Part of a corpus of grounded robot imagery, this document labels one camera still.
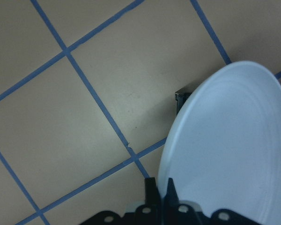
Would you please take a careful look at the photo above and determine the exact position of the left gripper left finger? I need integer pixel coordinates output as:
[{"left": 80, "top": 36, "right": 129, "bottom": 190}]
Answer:
[{"left": 144, "top": 177, "right": 162, "bottom": 211}]

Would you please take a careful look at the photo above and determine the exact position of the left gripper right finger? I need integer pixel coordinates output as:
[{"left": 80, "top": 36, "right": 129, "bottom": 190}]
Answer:
[{"left": 165, "top": 178, "right": 179, "bottom": 211}]

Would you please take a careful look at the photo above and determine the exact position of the blue plate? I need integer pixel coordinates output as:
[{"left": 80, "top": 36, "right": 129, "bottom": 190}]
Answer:
[{"left": 157, "top": 61, "right": 281, "bottom": 225}]

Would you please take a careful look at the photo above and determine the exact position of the black plate rack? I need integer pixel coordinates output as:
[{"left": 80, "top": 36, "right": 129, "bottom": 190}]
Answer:
[{"left": 175, "top": 88, "right": 192, "bottom": 115}]

